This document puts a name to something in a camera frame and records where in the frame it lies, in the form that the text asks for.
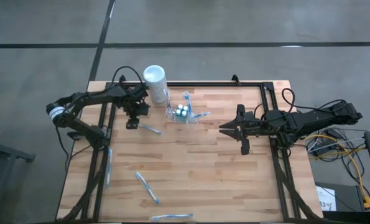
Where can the blue toothpaste tube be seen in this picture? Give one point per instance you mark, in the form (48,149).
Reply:
(180,106)

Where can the black metal stand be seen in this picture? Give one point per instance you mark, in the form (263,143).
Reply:
(10,151)

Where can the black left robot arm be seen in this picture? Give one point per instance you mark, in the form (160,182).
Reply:
(88,96)

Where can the white wipes canister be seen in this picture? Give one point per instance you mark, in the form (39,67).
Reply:
(155,81)

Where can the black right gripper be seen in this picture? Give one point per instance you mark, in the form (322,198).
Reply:
(259,124)

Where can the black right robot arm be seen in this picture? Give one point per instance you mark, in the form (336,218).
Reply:
(321,116)

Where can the clear acrylic organizer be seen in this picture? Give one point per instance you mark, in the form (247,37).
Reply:
(172,118)

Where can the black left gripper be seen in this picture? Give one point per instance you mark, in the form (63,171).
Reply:
(136,99)

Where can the black box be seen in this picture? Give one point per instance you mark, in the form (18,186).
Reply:
(349,199)

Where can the white paper label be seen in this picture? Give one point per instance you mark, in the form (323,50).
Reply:
(326,197)

